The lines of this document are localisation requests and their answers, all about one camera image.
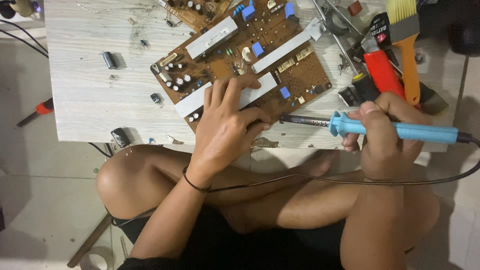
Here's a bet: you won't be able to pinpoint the person's right hand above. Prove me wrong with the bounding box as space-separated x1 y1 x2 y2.
341 92 434 181

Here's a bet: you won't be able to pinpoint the person's left hand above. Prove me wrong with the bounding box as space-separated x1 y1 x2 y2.
186 74 273 188

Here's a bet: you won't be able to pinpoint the blue soldering iron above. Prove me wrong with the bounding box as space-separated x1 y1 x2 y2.
279 110 474 145

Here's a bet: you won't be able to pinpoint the large brown circuit board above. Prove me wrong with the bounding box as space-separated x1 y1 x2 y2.
150 0 333 134

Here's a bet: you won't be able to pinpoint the black wristband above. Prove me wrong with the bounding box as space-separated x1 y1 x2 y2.
182 166 213 194

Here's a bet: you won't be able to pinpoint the short black capacitor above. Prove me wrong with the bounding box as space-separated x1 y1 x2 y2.
338 86 359 107

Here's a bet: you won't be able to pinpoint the black yellow screwdriver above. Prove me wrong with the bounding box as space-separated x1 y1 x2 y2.
312 0 380 103

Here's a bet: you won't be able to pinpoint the person's bare legs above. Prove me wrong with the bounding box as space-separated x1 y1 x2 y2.
95 144 442 270

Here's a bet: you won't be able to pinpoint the black capacitor with silver print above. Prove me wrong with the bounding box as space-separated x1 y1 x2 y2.
110 127 131 148

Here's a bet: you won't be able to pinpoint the person's black shorts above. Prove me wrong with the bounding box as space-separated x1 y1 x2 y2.
106 204 347 270

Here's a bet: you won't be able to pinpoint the small brown circuit board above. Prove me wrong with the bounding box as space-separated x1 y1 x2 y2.
154 0 233 33

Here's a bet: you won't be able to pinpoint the black cylinder capacitor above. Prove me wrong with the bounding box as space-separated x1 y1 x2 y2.
101 51 118 70

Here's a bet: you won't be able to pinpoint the black object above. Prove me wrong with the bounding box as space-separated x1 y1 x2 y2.
447 15 480 57

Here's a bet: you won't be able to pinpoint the metal helping hand stand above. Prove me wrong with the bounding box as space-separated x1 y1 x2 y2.
322 0 367 73

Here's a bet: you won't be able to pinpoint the brown wooden table leg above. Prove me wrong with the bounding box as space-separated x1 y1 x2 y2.
67 213 113 268

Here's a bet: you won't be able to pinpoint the white tape roll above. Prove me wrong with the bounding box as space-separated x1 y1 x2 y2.
80 245 115 270

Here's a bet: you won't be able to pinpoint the red black screwdriver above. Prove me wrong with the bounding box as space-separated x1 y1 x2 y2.
16 98 55 128

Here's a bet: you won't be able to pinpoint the gold device with blue light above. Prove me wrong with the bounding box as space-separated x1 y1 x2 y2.
0 0 41 19

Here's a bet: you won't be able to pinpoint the red handled tool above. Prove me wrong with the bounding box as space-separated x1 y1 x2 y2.
361 37 406 100

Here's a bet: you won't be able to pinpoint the black soldering iron cable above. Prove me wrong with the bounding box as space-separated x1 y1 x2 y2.
111 136 480 227

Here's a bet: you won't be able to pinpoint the orange handled paintbrush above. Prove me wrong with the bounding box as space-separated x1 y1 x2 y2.
385 0 421 106

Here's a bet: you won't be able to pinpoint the black cables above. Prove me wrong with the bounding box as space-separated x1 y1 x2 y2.
0 19 50 59

